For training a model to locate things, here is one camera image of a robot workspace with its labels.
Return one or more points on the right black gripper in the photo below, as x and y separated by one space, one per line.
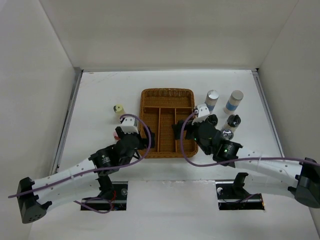
176 127

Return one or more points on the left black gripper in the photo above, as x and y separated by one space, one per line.
144 141

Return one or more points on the pink cap shaker bottle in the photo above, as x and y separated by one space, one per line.
116 137

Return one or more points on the yellow cap shaker bottle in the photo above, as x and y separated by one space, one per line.
118 112

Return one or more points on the clear lid black grinder jar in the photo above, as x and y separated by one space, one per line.
227 134

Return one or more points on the black knob cap spice jar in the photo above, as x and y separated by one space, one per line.
233 122

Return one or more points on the black cap seasoning jar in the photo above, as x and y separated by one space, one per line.
213 119

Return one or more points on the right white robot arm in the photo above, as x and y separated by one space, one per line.
295 178

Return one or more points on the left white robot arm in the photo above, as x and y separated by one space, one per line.
88 179

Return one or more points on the brown wicker divided tray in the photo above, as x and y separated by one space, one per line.
160 108

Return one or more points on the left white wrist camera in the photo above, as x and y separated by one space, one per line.
128 125

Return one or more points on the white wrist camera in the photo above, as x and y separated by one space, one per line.
128 125
201 113

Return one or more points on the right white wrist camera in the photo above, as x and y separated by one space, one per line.
201 113

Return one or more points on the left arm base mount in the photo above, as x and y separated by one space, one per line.
112 197

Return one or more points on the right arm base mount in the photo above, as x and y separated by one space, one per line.
231 195

